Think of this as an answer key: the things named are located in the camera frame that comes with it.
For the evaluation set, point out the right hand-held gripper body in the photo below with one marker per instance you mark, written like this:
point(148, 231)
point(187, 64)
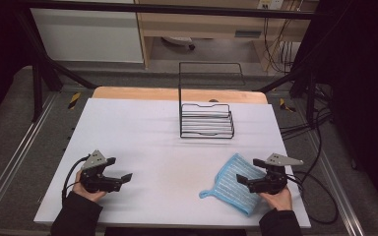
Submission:
point(272, 182)

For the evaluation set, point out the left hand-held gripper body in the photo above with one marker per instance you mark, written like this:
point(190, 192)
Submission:
point(93, 178)

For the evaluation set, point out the blue striped towel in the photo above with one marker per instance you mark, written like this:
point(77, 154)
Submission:
point(233, 183)

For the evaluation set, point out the person's left hand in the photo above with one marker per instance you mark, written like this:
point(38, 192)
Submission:
point(90, 196)

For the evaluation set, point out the person's right hand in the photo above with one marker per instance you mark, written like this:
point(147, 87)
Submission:
point(280, 200)

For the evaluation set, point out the white table cover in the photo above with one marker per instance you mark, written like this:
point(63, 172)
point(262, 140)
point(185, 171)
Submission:
point(144, 137)

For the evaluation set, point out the yellow black tape marker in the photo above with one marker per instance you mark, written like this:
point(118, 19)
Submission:
point(286, 105)
point(74, 100)

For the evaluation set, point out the white cabinet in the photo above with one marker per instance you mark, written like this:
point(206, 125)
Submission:
point(85, 36)

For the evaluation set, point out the white chair base with wheel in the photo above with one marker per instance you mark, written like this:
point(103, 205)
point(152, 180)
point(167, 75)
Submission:
point(177, 41)

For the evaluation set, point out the wooden desk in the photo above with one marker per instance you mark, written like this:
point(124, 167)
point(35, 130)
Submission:
point(193, 26)

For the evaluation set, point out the aluminium rail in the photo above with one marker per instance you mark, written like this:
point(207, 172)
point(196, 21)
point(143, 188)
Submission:
point(16, 154)
point(338, 190)

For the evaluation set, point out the black frame strut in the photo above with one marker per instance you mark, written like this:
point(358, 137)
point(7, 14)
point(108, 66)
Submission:
point(37, 91)
point(310, 98)

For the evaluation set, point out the white wall socket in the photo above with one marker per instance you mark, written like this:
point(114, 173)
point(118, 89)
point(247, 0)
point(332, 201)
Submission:
point(270, 4)

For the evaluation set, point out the black frame crossbar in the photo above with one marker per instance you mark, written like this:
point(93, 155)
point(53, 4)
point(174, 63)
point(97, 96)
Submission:
point(177, 9)

